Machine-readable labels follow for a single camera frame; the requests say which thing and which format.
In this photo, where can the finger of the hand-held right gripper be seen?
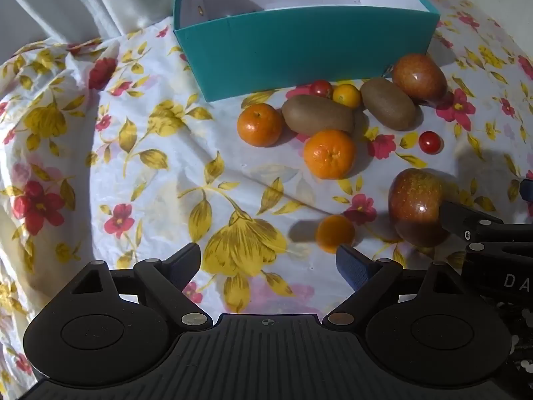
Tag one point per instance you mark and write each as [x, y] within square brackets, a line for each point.
[466, 221]
[528, 189]

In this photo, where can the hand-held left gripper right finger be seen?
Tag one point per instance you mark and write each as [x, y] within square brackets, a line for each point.
[354, 267]

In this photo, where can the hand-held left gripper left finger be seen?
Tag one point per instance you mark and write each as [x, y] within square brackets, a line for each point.
[188, 260]

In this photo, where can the red apple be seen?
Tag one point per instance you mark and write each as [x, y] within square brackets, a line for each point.
[418, 77]
[416, 208]

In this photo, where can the mandarin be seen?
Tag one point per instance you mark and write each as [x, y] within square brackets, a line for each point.
[329, 154]
[260, 125]

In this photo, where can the teal cardboard box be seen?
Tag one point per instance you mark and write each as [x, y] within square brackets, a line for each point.
[291, 50]

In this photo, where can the orange cherry tomato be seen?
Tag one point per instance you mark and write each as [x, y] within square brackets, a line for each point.
[333, 232]

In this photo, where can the floral tablecloth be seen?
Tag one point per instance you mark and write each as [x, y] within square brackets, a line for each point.
[166, 196]

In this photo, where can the red cherry tomato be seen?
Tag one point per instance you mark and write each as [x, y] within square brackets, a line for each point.
[321, 88]
[429, 142]

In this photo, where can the brown kiwi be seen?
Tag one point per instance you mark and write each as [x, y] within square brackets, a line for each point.
[387, 104]
[316, 114]

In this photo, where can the yellow cherry tomato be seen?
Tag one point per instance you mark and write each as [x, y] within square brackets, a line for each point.
[346, 96]

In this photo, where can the white curtain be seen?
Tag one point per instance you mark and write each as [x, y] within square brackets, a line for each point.
[62, 0]

